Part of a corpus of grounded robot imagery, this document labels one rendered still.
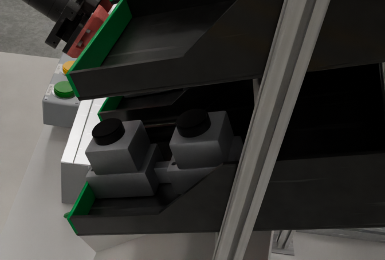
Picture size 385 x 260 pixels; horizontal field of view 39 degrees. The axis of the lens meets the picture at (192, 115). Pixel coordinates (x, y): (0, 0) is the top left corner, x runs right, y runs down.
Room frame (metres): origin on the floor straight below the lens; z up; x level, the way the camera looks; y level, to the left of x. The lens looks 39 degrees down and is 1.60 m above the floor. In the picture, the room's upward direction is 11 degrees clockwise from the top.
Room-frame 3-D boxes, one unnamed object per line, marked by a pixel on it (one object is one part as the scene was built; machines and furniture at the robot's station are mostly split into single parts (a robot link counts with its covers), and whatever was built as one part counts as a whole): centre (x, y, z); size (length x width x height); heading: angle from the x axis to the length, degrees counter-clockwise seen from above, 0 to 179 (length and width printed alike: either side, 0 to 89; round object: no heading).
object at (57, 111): (0.86, 0.25, 0.93); 0.21 x 0.07 x 0.06; 4
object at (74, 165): (1.05, 0.20, 0.91); 0.89 x 0.06 x 0.11; 4
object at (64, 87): (0.79, 0.25, 0.96); 0.04 x 0.04 x 0.02
